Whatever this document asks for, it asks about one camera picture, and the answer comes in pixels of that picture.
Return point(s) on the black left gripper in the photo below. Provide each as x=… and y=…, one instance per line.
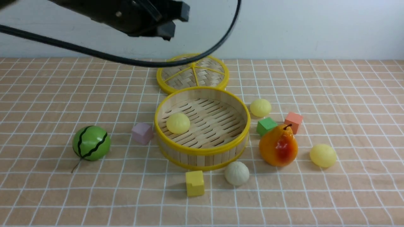
x=135, y=18

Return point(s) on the yellow bun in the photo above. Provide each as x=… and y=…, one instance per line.
x=260, y=107
x=323, y=155
x=178, y=123

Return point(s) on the white bun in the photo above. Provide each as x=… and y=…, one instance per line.
x=237, y=173

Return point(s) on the bamboo steamer lid yellow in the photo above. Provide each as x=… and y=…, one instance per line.
x=209, y=72

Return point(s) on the bamboo steamer tray yellow rim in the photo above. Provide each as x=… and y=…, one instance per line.
x=218, y=133

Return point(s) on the lilac cube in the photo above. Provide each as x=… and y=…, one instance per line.
x=142, y=133

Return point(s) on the green toy watermelon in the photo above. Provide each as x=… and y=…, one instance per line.
x=91, y=143

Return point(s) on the green cube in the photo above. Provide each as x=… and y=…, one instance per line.
x=265, y=125

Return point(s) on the salmon pink cube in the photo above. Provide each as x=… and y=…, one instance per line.
x=295, y=120

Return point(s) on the yellow cube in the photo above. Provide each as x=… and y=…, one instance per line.
x=195, y=183

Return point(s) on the orange toy pear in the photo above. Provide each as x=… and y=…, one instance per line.
x=279, y=147

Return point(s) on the checked beige tablecloth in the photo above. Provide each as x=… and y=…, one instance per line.
x=354, y=106

